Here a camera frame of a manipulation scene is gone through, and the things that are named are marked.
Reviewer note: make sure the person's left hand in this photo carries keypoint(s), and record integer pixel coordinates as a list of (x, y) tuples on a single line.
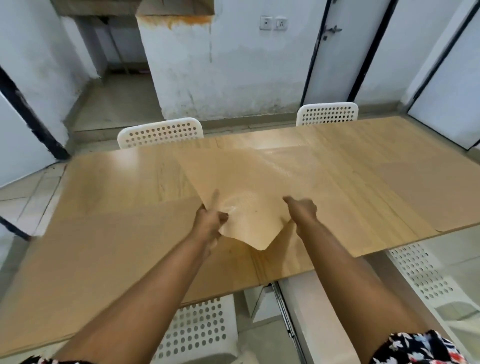
[(206, 228)]

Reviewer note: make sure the person's right hand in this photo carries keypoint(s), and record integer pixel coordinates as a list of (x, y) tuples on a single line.
[(303, 212)]

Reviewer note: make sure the person's left forearm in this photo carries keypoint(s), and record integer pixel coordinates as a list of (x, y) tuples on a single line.
[(142, 311)]

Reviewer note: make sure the person's right forearm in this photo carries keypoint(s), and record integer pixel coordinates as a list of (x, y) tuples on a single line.
[(356, 292)]

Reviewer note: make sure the wooden table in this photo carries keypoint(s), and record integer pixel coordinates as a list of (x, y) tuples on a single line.
[(131, 176)]

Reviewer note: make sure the white perforated plastic chair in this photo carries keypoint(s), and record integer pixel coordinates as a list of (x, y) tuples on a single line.
[(420, 270), (161, 133), (198, 330), (326, 114)]

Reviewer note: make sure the white door with metal latch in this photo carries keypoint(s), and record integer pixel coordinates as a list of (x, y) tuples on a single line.
[(348, 56)]

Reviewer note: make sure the black floral garment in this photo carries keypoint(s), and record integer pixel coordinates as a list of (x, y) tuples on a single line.
[(412, 348)]

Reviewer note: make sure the grey stone counter slab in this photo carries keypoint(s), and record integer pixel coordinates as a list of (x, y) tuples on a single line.
[(93, 7)]

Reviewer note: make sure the white door black frame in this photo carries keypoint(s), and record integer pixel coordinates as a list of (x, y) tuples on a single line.
[(18, 142), (450, 93)]

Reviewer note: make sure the white wall socket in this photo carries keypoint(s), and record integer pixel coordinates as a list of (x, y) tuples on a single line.
[(281, 24)]

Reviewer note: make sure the white wall switch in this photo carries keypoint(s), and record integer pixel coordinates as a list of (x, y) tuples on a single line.
[(266, 23)]

